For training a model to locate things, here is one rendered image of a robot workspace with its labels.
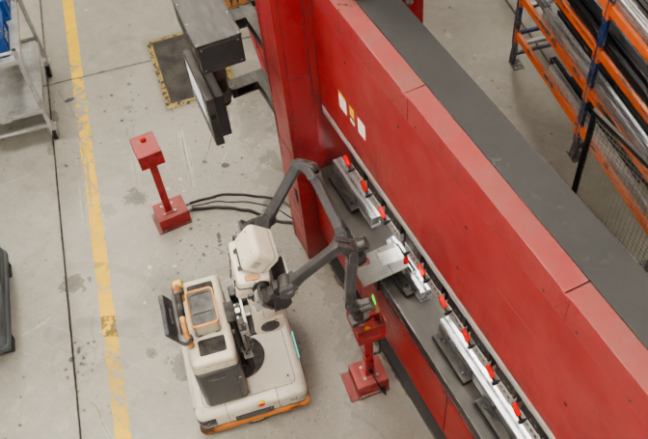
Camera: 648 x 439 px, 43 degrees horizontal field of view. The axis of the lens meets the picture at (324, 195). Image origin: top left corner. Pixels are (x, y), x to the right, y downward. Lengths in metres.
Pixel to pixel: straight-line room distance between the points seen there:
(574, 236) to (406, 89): 0.92
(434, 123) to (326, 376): 2.37
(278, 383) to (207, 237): 1.42
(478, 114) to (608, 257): 0.77
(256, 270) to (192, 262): 1.70
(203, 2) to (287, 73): 0.59
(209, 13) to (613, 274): 2.50
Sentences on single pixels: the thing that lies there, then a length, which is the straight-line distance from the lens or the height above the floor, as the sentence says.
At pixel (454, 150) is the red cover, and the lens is 3.09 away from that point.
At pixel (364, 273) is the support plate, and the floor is 1.00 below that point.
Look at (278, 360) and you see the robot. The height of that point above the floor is 0.28.
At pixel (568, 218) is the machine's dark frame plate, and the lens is 2.94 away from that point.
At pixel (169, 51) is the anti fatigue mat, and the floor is 0.01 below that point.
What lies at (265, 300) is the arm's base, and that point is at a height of 1.21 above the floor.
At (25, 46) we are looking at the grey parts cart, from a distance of 7.22.
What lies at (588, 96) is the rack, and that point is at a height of 0.65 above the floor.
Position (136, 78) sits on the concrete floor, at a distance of 7.08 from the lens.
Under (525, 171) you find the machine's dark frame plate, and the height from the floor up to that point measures 2.30.
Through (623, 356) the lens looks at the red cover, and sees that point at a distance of 2.69.
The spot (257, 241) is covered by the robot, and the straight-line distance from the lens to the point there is 4.00.
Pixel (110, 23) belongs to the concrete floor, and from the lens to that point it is 7.72.
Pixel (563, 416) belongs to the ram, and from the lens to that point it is 3.32.
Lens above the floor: 4.61
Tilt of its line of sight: 51 degrees down
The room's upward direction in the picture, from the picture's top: 7 degrees counter-clockwise
